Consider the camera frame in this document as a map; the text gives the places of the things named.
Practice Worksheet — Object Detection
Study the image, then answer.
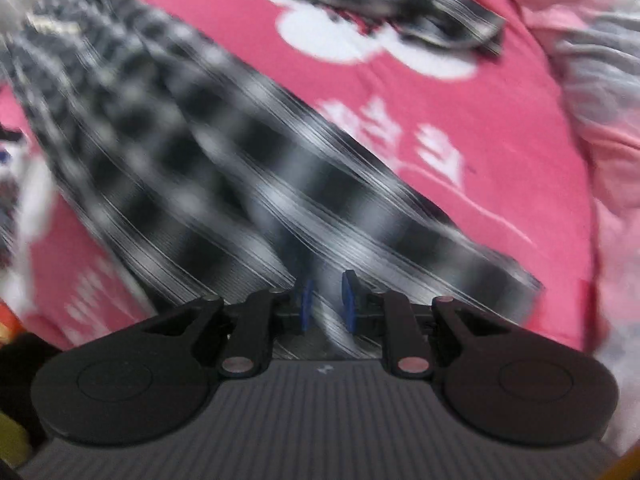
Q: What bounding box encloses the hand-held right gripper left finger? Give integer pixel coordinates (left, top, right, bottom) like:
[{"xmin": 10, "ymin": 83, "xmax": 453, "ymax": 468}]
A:
[{"xmin": 142, "ymin": 280, "xmax": 316, "ymax": 378}]

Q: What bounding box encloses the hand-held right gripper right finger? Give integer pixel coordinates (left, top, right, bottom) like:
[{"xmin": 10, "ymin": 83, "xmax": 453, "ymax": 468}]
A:
[{"xmin": 341, "ymin": 270, "xmax": 512, "ymax": 379}]

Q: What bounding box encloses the black white plaid garment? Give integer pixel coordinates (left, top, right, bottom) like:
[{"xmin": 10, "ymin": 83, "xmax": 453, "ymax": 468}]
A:
[{"xmin": 0, "ymin": 0, "xmax": 546, "ymax": 353}]

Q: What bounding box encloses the pink floral blanket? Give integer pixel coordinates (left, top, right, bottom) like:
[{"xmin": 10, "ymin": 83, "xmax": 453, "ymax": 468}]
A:
[{"xmin": 0, "ymin": 0, "xmax": 608, "ymax": 361}]

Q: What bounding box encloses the pink grey quilt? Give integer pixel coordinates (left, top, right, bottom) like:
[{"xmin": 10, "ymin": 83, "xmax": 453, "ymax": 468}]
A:
[{"xmin": 490, "ymin": 0, "xmax": 640, "ymax": 456}]

